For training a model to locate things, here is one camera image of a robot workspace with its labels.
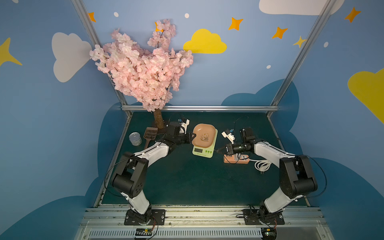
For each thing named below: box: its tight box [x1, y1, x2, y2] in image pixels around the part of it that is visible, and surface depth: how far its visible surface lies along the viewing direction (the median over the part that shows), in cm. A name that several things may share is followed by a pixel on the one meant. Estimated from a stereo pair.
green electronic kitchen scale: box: [192, 123, 219, 159], surface depth 90 cm
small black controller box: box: [261, 227, 277, 240], surface depth 73 cm
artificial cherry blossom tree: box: [89, 19, 194, 129], surface depth 71 cm
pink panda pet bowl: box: [192, 123, 216, 148], surface depth 90 cm
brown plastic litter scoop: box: [143, 127, 158, 150], surface depth 110 cm
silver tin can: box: [129, 132, 142, 146], surface depth 103 cm
